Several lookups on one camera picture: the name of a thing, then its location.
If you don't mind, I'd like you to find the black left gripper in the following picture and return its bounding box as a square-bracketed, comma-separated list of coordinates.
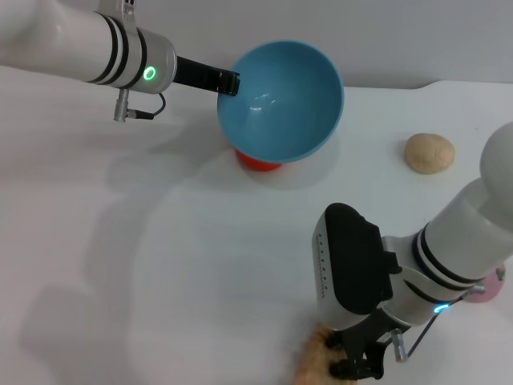
[172, 55, 242, 98]

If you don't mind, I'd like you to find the long toasted bread loaf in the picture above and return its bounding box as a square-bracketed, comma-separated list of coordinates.
[291, 322, 354, 385]

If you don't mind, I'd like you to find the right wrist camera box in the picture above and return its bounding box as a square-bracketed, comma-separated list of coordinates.
[311, 203, 404, 334]

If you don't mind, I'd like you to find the blue bowl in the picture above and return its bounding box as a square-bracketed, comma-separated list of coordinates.
[216, 39, 345, 164]

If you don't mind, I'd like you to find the pink toy apple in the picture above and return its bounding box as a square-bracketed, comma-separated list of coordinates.
[467, 262, 507, 304]

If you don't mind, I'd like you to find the red toy pear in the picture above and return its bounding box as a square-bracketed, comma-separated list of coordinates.
[233, 147, 286, 172]

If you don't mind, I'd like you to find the right arm cable with plug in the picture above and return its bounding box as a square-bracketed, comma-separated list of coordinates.
[390, 282, 488, 361]

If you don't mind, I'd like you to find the round tan bun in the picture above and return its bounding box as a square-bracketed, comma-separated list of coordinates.
[403, 132, 457, 175]

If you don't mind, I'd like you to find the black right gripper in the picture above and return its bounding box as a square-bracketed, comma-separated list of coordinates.
[326, 307, 402, 381]

